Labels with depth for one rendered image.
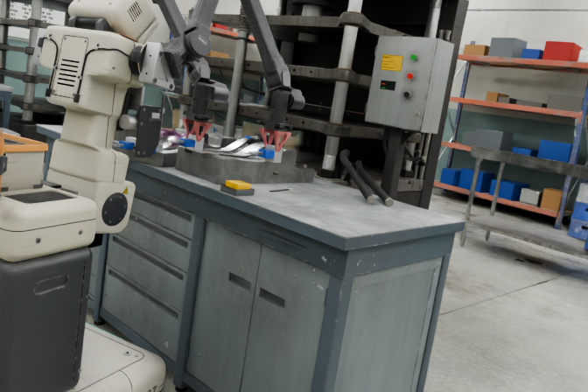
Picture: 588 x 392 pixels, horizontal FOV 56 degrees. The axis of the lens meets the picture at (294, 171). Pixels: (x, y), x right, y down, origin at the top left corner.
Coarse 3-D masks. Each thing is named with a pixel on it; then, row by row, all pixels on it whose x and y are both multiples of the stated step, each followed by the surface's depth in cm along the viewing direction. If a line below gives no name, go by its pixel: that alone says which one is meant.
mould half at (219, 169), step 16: (240, 144) 224; (256, 144) 221; (176, 160) 209; (192, 160) 202; (208, 160) 195; (224, 160) 192; (240, 160) 197; (256, 160) 206; (288, 160) 215; (208, 176) 195; (224, 176) 193; (240, 176) 198; (256, 176) 204; (272, 176) 211; (288, 176) 217; (304, 176) 224
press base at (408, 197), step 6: (372, 192) 278; (396, 192) 293; (402, 192) 297; (408, 192) 301; (414, 192) 306; (420, 192) 311; (396, 198) 294; (402, 198) 298; (408, 198) 302; (414, 198) 307; (414, 204) 308
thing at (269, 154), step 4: (260, 148) 191; (268, 148) 193; (272, 148) 192; (248, 152) 186; (252, 152) 186; (256, 152) 187; (260, 152) 188; (264, 152) 189; (268, 152) 189; (272, 152) 190; (276, 152) 191; (280, 152) 193; (260, 156) 190; (264, 156) 189; (268, 156) 189; (272, 156) 191; (276, 156) 192; (280, 156) 193; (268, 160) 193; (272, 160) 192; (276, 160) 192; (280, 160) 194
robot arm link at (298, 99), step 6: (282, 72) 189; (282, 78) 188; (288, 78) 190; (282, 84) 188; (288, 84) 189; (270, 90) 192; (288, 90) 194; (294, 90) 194; (294, 96) 193; (300, 96) 195; (294, 102) 192; (300, 102) 195; (294, 108) 195; (300, 108) 197
